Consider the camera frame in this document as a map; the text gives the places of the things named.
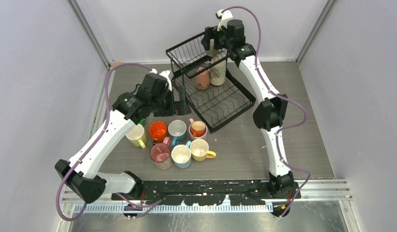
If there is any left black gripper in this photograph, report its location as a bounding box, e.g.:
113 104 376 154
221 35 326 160
151 86 191 117

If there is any light pink faceted mug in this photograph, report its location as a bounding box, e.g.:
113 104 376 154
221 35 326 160
188 118 208 140

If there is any beige grey cup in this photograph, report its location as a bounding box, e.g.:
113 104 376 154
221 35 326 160
206 39 220 57

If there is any small orange cup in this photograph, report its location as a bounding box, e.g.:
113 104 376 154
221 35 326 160
190 121 206 137

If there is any large orange mug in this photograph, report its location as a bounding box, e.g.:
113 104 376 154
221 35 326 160
148 121 168 145

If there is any black wire dish rack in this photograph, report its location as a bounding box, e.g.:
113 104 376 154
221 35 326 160
166 32 255 133

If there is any cream floral mug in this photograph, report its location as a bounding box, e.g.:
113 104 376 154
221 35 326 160
210 60 227 86

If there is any yellow mug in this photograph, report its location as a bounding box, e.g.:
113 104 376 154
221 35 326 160
189 139 216 161

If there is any light blue faceted mug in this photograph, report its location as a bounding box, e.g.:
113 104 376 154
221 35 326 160
171 141 192 169

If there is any pink patterned mug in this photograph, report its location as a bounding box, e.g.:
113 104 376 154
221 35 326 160
150 137 173 170

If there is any yellow-green faceted mug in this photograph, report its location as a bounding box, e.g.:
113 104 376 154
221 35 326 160
126 124 147 149

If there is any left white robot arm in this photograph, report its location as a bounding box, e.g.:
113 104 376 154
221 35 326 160
55 70 191 204

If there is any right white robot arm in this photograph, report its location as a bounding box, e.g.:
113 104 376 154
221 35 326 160
201 19 294 199

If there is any salmon pink mug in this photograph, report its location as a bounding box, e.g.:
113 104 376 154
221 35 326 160
195 67 210 90

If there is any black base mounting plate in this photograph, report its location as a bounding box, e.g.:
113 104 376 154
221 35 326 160
122 180 298 206

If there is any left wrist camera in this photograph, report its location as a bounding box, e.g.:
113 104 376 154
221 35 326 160
147 69 172 94

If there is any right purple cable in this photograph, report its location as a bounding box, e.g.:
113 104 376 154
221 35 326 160
221 6 312 218

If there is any purple cable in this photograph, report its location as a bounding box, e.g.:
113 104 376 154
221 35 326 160
221 6 312 218
55 62 162 222

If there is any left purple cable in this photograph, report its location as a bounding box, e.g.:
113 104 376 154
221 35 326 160
55 62 162 222

